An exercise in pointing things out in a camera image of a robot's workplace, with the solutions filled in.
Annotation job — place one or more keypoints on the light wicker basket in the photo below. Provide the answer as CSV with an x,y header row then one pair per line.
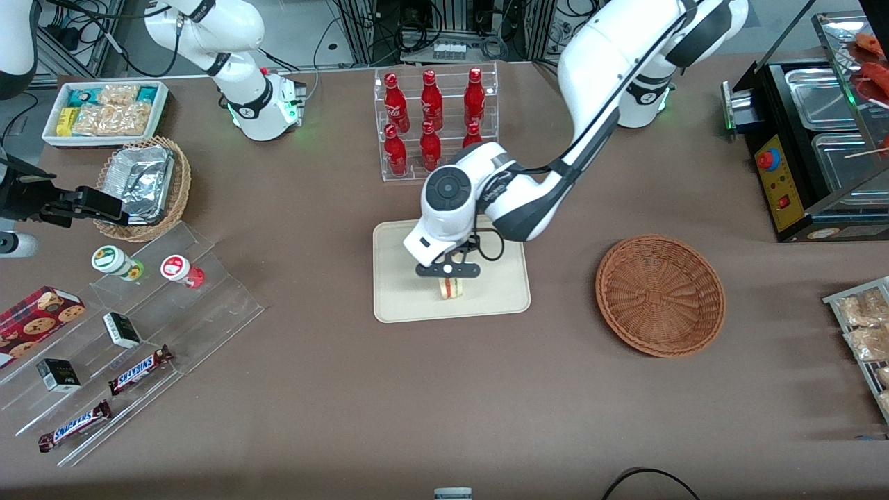
x,y
179,180

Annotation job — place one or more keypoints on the red strawberry yogurt cup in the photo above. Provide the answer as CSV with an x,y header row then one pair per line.
x,y
177,268

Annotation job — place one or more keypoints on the red emergency stop button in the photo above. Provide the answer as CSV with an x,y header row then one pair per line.
x,y
767,160

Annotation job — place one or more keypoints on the white power strip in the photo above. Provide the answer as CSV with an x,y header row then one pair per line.
x,y
449,51

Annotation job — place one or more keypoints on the steel warmer pan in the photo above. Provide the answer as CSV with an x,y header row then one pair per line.
x,y
819,97
847,170

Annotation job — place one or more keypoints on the yellow snack packet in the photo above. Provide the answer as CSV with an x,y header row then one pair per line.
x,y
66,121

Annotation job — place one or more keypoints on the Snickers chocolate bar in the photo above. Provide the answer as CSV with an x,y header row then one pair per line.
x,y
139,370
74,426

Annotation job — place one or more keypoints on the black food warmer machine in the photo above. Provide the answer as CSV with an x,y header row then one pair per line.
x,y
778,187

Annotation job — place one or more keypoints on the teal snack packet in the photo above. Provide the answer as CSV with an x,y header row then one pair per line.
x,y
147,93
82,96

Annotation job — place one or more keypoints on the wooden skewer stick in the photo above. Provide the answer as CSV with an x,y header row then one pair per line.
x,y
868,151

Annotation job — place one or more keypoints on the clear acrylic bottle rack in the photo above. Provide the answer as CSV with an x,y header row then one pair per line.
x,y
380,167

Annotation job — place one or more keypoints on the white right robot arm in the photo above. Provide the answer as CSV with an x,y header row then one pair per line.
x,y
236,42

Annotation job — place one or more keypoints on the red chocolate chip cookie box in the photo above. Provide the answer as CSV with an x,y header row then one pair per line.
x,y
35,319

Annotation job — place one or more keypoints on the aluminium frame rack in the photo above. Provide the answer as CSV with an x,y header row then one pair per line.
x,y
361,31

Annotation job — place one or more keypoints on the brown round wicker basket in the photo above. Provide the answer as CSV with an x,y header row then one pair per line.
x,y
660,295

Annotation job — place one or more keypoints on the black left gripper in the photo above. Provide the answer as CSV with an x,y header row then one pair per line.
x,y
467,246

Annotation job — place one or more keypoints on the red grilled sausage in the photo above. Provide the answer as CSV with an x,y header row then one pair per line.
x,y
869,43
875,76

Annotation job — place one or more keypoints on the white plastic snack bin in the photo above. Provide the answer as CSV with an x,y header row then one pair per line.
x,y
48,135

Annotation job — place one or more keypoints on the red cola bottle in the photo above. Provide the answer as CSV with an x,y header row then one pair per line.
x,y
430,144
394,94
472,135
395,149
474,89
431,90

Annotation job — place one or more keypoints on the small grey device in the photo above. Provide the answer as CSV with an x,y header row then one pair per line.
x,y
453,494

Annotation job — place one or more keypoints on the small layered sandwich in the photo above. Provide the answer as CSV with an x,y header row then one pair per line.
x,y
451,289

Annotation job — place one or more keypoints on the clear bag of crackers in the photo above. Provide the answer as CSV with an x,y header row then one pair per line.
x,y
114,119
858,309
883,376
118,95
868,342

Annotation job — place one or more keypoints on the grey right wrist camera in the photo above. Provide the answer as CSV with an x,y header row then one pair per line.
x,y
17,245

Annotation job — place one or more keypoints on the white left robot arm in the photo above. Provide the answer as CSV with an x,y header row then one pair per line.
x,y
611,62

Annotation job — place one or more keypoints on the clear acrylic stepped shelf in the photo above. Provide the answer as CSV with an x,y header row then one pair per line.
x,y
208,312

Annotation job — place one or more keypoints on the aluminium foil container stack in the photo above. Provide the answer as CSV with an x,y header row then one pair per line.
x,y
142,180

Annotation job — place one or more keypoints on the black tissue pack box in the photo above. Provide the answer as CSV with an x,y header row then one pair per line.
x,y
58,375
121,330

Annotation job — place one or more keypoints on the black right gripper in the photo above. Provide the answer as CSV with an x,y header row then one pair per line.
x,y
22,199

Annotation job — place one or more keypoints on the cream rectangular plastic tray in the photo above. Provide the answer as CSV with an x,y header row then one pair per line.
x,y
486,292

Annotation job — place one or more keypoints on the green sunflower yogurt cup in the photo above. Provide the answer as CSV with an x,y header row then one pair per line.
x,y
111,259

